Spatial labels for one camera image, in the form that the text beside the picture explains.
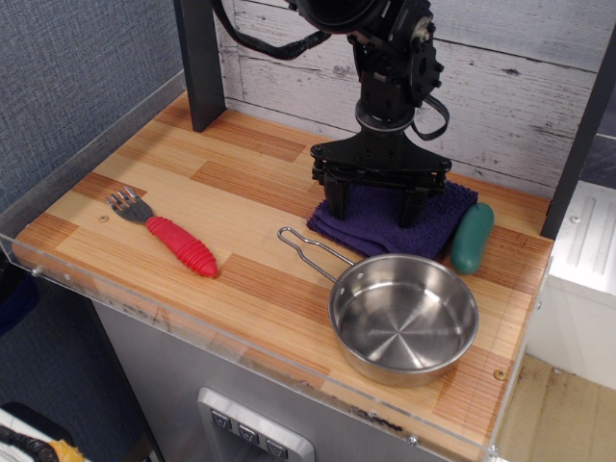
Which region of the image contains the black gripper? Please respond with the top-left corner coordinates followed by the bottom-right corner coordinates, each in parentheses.
top-left (311, 113), bottom-right (451, 227)

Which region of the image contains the purple cloth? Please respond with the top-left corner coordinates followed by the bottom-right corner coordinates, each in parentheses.
top-left (307, 182), bottom-right (478, 259)

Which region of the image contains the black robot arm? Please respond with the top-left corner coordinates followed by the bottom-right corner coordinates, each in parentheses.
top-left (289, 1), bottom-right (451, 227)

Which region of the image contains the small metal pot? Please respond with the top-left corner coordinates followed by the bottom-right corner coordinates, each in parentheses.
top-left (277, 227), bottom-right (479, 387)

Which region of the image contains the green plastic capsule toy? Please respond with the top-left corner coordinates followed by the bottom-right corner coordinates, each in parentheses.
top-left (450, 203), bottom-right (495, 275)

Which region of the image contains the clear acrylic guard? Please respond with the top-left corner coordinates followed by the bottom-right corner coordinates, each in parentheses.
top-left (1, 75), bottom-right (552, 461)

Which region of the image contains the white metal side unit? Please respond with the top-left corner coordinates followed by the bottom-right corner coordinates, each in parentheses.
top-left (526, 181), bottom-right (615, 389)

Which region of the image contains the grey dispenser button panel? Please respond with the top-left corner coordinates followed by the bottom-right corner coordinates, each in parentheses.
top-left (197, 387), bottom-right (316, 461)

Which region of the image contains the yellow and black object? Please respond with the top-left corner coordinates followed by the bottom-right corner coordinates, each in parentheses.
top-left (1, 425), bottom-right (87, 462)

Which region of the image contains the fork with red handle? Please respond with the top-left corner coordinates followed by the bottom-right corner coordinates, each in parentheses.
top-left (105, 186), bottom-right (218, 277)

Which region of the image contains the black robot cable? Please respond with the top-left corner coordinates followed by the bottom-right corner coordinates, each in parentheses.
top-left (210, 0), bottom-right (452, 142)

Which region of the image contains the dark grey right post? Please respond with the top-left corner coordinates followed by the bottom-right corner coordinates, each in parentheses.
top-left (540, 31), bottom-right (615, 240)

